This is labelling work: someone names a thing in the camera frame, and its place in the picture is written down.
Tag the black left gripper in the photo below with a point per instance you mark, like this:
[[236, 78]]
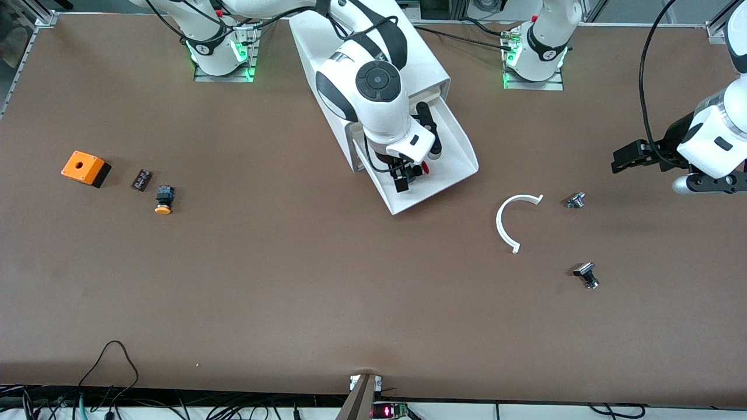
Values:
[[675, 140]]

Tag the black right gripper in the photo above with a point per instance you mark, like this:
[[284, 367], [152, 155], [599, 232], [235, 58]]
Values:
[[400, 173]]

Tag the red push button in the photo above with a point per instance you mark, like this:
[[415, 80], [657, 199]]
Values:
[[424, 168]]

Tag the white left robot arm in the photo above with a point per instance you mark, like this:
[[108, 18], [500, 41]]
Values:
[[545, 46]]

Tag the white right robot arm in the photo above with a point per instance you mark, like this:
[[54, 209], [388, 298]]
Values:
[[379, 111]]

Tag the yellow push button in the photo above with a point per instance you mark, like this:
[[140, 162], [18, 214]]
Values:
[[164, 201]]

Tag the orange black button box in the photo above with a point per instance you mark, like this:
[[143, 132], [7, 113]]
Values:
[[81, 166]]

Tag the white curved plastic arc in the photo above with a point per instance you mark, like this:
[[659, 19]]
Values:
[[500, 221]]

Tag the device with red light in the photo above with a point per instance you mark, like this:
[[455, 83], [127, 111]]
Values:
[[388, 411]]

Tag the small black terminal block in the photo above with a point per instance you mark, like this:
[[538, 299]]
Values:
[[142, 179]]

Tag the small silver switch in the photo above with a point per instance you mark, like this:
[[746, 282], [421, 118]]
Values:
[[575, 200]]

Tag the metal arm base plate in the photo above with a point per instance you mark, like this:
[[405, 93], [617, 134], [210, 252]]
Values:
[[252, 58], [534, 85]]

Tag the black silver key switch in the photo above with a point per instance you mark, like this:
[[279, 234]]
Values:
[[586, 274]]

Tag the aluminium frame corner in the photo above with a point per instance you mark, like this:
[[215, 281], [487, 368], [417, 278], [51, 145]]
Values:
[[46, 20], [713, 32]]

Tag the brown camera mount bracket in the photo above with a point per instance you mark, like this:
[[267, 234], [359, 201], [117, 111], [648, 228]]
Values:
[[359, 399]]

